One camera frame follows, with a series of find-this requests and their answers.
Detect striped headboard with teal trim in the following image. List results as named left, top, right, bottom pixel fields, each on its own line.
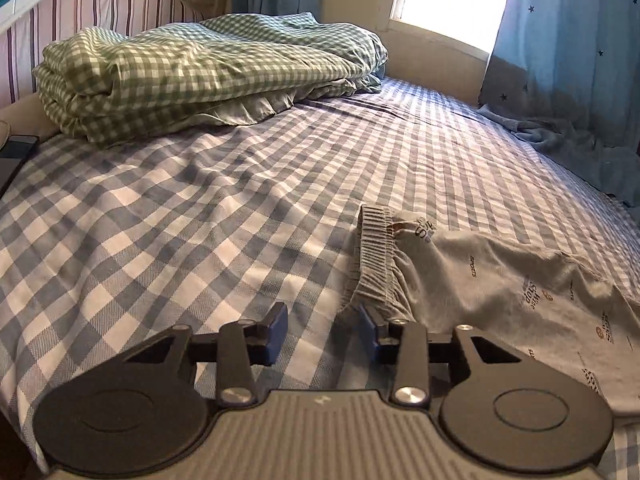
left=1, top=0, right=227, bottom=107

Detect blue star curtain right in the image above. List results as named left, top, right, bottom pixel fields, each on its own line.
left=480, top=0, right=639, bottom=216

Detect blue white checkered bedsheet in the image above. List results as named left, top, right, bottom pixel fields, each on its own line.
left=1, top=81, right=639, bottom=479

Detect grey printed pants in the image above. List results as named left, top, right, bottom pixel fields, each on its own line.
left=346, top=205, right=639, bottom=417

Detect black smartphone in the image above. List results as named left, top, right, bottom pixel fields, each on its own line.
left=0, top=134, right=39, bottom=196

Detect green checkered folded quilt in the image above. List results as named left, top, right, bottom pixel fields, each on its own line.
left=34, top=12, right=388, bottom=148

